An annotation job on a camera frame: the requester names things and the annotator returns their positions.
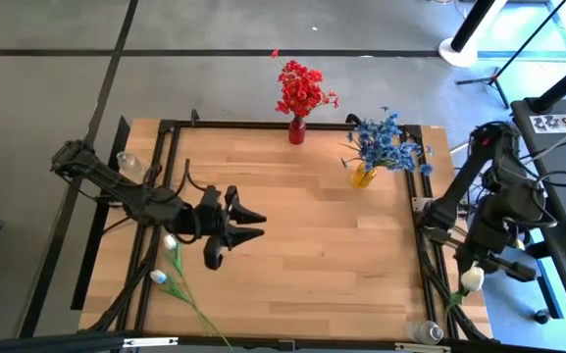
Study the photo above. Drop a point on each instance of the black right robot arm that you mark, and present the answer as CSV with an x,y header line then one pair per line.
x,y
500,162

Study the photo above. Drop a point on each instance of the black table base beam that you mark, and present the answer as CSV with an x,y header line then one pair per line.
x,y
91,255

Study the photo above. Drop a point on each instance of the clear glass jar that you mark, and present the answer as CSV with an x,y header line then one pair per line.
x,y
128,162

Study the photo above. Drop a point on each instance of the black caster wheel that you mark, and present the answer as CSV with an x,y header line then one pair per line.
x,y
541,316

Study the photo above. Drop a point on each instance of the black rig crossbar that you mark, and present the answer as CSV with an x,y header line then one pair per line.
x,y
66,343

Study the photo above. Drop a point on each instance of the black tripod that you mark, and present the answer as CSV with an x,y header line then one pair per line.
x,y
496,78

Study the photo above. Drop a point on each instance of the white round stand base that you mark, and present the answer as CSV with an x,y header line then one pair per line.
x,y
459,56

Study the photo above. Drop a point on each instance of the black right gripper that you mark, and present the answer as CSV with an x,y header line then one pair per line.
x,y
486,240

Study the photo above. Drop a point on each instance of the red glass vase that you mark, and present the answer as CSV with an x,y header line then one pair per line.
x,y
297,135

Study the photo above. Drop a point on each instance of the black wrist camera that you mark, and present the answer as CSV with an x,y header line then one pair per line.
x,y
213,257
520,271

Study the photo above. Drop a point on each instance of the blue artificial flower bunch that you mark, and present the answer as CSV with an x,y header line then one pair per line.
x,y
385,147

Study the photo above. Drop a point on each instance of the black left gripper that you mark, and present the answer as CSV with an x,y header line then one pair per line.
x,y
209,218

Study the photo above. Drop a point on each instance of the clear glass vase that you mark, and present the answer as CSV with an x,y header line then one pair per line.
x,y
427,333

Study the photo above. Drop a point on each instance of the red artificial flower bunch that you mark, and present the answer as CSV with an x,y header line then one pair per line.
x,y
287,105
312,98
294,73

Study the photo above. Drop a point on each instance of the black aluminium table frame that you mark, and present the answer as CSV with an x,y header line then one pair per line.
x,y
238,125

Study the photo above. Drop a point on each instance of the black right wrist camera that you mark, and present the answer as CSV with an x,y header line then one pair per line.
x,y
520,271

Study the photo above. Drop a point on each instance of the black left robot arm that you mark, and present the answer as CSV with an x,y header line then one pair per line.
x,y
116,184

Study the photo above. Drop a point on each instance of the white artificial tulip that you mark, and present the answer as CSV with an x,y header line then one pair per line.
x,y
472,279
169,242
158,277

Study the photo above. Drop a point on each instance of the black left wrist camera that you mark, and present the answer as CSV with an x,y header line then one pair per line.
x,y
213,257

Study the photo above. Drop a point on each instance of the black diagonal pole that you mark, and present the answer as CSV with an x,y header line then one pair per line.
x,y
564,83

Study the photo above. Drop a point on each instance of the white printed label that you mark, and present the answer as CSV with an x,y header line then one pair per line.
x,y
552,122

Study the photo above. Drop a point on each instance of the yellow glass vase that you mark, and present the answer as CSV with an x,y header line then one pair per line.
x,y
362,179

